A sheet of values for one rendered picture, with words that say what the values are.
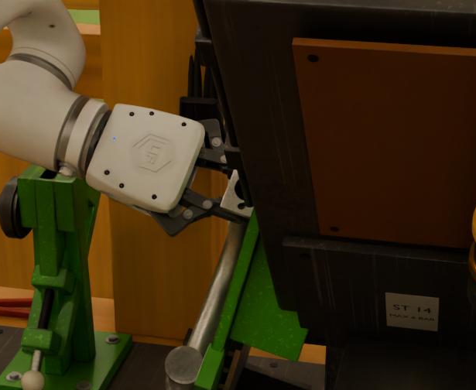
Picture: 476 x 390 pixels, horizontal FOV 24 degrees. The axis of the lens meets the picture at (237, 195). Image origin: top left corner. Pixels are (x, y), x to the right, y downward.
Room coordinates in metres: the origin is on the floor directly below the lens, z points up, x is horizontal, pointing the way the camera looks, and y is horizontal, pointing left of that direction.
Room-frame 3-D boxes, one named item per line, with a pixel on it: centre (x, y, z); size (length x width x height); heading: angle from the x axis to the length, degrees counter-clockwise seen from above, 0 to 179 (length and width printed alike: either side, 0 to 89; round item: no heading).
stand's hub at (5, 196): (1.23, 0.27, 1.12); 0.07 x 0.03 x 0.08; 167
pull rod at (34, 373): (1.13, 0.24, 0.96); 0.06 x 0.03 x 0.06; 167
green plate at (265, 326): (0.97, -0.04, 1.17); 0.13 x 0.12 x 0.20; 77
